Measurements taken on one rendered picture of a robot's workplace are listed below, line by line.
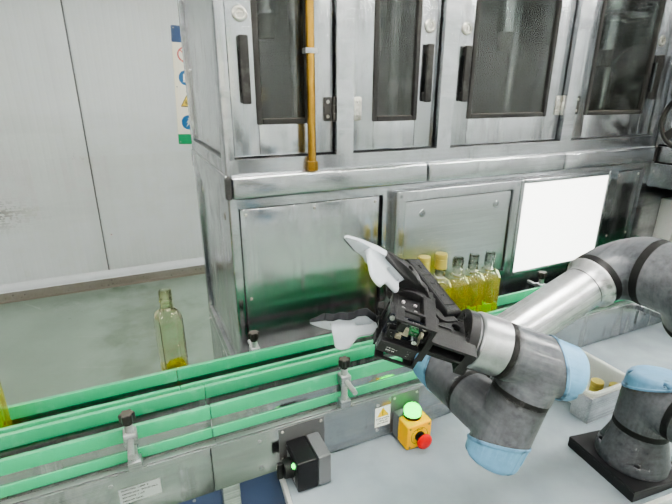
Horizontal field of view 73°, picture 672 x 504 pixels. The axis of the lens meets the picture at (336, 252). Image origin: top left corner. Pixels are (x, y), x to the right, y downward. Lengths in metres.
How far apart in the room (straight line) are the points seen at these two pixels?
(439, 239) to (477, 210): 0.16
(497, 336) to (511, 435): 0.13
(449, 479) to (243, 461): 0.47
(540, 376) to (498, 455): 0.12
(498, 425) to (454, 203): 0.90
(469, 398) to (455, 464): 0.55
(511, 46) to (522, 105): 0.18
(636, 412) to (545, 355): 0.64
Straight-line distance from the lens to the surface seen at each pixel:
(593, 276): 0.88
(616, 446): 1.30
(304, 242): 1.26
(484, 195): 1.51
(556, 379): 0.64
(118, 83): 4.08
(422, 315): 0.56
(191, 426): 1.07
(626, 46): 1.96
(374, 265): 0.54
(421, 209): 1.38
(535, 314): 0.81
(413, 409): 1.20
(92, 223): 4.22
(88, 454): 1.08
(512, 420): 0.65
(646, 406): 1.23
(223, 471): 1.13
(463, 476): 1.21
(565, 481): 1.27
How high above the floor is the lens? 1.59
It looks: 19 degrees down
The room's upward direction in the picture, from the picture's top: straight up
